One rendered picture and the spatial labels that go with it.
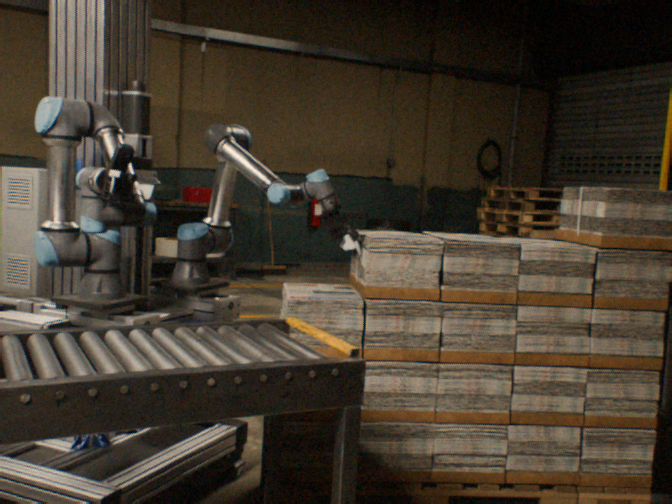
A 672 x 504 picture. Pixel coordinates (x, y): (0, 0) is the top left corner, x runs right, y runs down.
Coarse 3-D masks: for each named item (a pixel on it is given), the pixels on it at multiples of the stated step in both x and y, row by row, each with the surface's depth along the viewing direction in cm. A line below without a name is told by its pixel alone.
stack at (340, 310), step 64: (320, 320) 266; (384, 320) 270; (448, 320) 273; (512, 320) 277; (576, 320) 280; (384, 384) 272; (448, 384) 275; (512, 384) 281; (576, 384) 282; (320, 448) 272; (384, 448) 275; (448, 448) 278; (512, 448) 281; (576, 448) 284
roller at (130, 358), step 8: (104, 336) 208; (112, 336) 203; (120, 336) 201; (112, 344) 198; (120, 344) 194; (128, 344) 193; (112, 352) 199; (120, 352) 189; (128, 352) 185; (136, 352) 185; (120, 360) 187; (128, 360) 181; (136, 360) 178; (144, 360) 178; (128, 368) 178; (136, 368) 173; (144, 368) 171; (152, 368) 172
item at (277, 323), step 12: (168, 324) 220; (180, 324) 221; (192, 324) 222; (204, 324) 223; (216, 324) 224; (228, 324) 225; (240, 324) 227; (252, 324) 228; (276, 324) 232; (288, 324) 234; (0, 336) 196; (24, 336) 199; (48, 336) 202; (72, 336) 204; (24, 348) 199; (108, 348) 209; (0, 360) 197; (60, 360) 204; (0, 372) 197; (36, 372) 201
